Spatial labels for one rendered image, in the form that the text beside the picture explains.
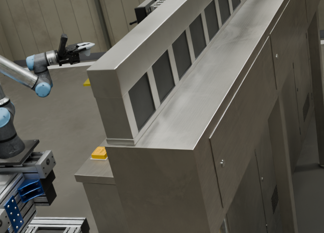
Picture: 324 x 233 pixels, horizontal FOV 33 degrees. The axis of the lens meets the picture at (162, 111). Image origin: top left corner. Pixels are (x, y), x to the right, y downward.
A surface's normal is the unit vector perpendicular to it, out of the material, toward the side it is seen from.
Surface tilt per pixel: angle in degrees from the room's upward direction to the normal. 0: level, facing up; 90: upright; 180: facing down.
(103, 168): 0
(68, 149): 0
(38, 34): 90
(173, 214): 90
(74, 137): 0
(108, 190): 90
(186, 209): 90
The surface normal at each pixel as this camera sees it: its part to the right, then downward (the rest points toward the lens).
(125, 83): 0.90, 0.00
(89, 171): -0.20, -0.87
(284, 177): -0.37, 0.49
